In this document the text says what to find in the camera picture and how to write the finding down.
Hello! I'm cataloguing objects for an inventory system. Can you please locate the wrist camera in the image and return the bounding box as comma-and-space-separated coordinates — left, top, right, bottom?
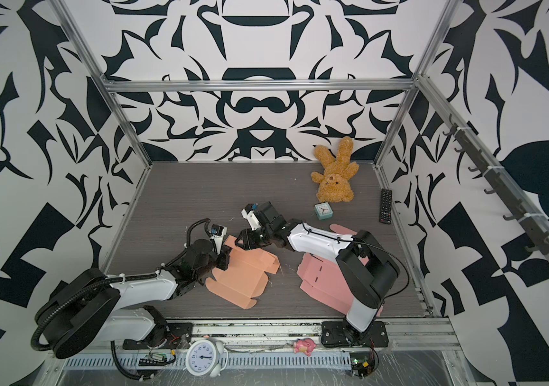
209, 225, 227, 254
241, 204, 262, 231

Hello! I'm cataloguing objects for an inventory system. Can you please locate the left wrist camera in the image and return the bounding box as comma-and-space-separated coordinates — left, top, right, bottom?
209, 225, 227, 254

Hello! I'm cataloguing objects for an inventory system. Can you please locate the brown teddy bear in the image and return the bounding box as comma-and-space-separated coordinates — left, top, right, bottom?
311, 137, 359, 203

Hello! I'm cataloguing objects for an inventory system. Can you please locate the left green circuit board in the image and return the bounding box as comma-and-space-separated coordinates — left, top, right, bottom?
138, 353, 168, 367

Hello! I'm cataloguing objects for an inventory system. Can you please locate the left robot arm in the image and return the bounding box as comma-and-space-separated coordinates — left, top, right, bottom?
30, 218, 231, 381

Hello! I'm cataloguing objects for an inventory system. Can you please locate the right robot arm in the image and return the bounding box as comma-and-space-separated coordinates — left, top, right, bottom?
235, 202, 404, 347

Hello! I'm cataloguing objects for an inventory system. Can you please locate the white round alarm clock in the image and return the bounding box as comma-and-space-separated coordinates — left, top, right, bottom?
185, 339, 229, 378

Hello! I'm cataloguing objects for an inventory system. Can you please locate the small pink toy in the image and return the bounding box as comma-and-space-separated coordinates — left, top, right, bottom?
293, 338, 316, 357

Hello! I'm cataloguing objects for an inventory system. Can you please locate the white slotted cable duct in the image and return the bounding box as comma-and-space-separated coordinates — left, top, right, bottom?
61, 351, 353, 372

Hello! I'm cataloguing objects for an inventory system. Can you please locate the black remote control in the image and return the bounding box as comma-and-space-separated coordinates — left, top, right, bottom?
379, 188, 392, 225

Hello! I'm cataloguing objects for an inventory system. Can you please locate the green circuit board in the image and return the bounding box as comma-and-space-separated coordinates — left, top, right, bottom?
138, 353, 168, 367
350, 352, 379, 379

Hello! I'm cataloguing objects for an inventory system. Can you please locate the black wall hook rail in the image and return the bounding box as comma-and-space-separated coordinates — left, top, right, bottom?
445, 122, 549, 256

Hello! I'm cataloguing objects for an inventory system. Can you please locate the pink flat cardboard box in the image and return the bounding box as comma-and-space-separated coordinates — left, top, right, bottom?
296, 223, 384, 317

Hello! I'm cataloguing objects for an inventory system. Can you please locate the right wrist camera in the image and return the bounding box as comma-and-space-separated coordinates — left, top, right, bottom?
241, 204, 262, 231

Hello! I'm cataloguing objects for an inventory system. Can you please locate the orange cardboard box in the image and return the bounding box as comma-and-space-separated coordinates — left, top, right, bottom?
205, 236, 280, 310

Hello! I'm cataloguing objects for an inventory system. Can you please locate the small teal alarm clock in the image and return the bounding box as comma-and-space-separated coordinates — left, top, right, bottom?
314, 202, 333, 220

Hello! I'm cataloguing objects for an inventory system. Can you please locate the right green circuit board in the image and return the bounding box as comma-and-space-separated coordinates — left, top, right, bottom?
350, 352, 379, 379

